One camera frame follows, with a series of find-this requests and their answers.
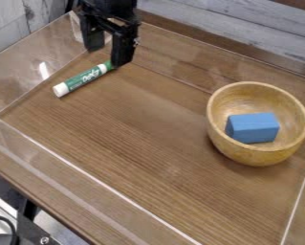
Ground black cable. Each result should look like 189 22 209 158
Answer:
0 214 18 245

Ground clear acrylic corner bracket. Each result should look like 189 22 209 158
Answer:
69 11 82 44

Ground black metal table frame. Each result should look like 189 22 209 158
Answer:
0 177 61 245

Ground brown wooden bowl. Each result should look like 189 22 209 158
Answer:
205 81 305 167

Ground blue rectangular block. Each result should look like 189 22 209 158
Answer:
225 112 280 144

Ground green Expo marker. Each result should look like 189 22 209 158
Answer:
52 60 113 98

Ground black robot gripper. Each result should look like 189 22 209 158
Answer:
77 0 140 68

